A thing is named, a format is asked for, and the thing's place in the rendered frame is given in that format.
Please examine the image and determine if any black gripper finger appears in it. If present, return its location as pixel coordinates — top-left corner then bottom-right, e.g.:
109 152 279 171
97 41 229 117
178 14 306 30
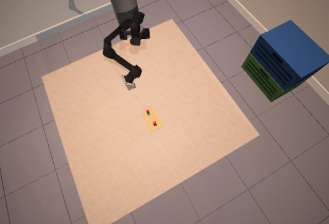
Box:
140 29 147 40
121 30 127 40

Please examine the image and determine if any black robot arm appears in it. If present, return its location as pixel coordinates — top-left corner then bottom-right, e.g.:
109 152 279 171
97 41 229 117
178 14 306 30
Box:
102 11 145 83

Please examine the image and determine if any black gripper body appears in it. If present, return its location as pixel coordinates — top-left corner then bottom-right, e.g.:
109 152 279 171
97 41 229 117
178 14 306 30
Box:
119 25 150 40

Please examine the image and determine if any tan plate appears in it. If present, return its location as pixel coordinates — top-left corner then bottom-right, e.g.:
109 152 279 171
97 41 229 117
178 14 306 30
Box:
143 109 164 132

